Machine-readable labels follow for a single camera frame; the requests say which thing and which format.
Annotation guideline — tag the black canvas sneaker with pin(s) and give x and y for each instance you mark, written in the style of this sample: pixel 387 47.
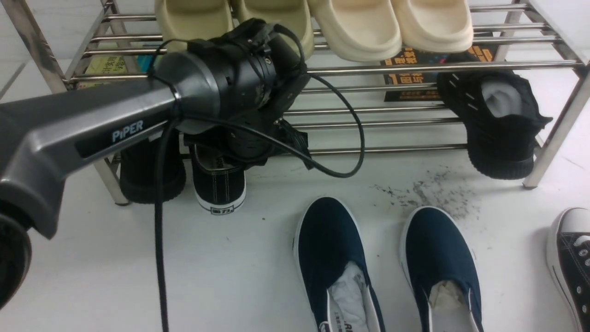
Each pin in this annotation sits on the black canvas sneaker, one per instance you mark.
pixel 220 192
pixel 568 260

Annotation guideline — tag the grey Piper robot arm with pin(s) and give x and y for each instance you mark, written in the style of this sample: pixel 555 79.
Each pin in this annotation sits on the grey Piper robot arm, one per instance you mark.
pixel 249 71

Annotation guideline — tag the stainless steel shoe rack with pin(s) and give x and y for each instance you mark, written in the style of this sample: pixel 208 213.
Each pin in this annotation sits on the stainless steel shoe rack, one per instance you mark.
pixel 242 149

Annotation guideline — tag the olive green slipper left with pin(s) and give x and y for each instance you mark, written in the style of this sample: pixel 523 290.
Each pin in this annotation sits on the olive green slipper left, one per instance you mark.
pixel 193 19

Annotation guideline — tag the olive green slipper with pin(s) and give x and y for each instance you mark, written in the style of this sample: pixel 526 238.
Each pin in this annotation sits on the olive green slipper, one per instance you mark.
pixel 293 14
pixel 193 19

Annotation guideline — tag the olive green slipper right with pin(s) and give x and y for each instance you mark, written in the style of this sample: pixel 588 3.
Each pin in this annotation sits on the olive green slipper right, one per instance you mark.
pixel 293 14

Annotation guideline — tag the black knit sneaker left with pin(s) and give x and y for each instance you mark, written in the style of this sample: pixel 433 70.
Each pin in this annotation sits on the black knit sneaker left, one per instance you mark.
pixel 137 170

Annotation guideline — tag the black knit sneaker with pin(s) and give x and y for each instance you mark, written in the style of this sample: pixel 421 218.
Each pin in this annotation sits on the black knit sneaker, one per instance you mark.
pixel 501 116
pixel 137 170

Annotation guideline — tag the cream slipper left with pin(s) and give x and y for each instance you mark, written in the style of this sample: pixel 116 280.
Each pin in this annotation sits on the cream slipper left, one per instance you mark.
pixel 358 30

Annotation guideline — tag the cream slipper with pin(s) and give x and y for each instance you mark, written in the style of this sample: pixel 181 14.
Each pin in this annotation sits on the cream slipper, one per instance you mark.
pixel 358 30
pixel 439 26

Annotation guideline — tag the navy slip-on shoe left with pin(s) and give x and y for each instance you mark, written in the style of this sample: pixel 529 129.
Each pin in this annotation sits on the navy slip-on shoe left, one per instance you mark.
pixel 329 254

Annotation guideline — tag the navy slip-on shoe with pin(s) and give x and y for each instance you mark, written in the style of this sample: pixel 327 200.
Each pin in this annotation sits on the navy slip-on shoe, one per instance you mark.
pixel 441 271
pixel 329 254

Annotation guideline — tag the cream slipper right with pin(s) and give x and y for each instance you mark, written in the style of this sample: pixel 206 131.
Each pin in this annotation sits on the cream slipper right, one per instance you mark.
pixel 439 26

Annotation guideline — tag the black and orange book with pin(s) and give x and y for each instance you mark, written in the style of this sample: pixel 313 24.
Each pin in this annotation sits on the black and orange book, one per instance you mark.
pixel 410 56

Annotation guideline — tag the navy slip-on shoe right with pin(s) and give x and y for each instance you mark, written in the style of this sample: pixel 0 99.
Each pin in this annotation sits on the navy slip-on shoe right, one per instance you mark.
pixel 441 271

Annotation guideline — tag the black knit sneaker right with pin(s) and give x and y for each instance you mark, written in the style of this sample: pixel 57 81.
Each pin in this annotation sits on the black knit sneaker right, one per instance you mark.
pixel 501 116

